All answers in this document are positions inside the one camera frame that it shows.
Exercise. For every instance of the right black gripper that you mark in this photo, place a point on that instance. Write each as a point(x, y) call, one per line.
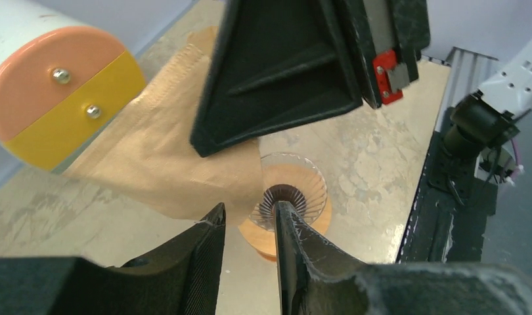
point(277, 65)

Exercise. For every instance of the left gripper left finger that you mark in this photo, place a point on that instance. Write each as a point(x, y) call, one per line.
point(181, 276)

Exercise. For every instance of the light wooden ring coaster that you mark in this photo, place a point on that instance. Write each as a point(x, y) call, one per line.
point(286, 227)

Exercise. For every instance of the round three-drawer storage box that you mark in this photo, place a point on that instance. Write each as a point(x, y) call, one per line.
point(61, 81)

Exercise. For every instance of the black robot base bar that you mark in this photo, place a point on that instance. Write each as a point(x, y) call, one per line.
point(438, 228)

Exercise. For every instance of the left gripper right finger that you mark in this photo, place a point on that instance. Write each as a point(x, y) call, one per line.
point(317, 277)

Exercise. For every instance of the aluminium frame rail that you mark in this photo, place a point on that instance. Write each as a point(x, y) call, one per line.
point(468, 70)

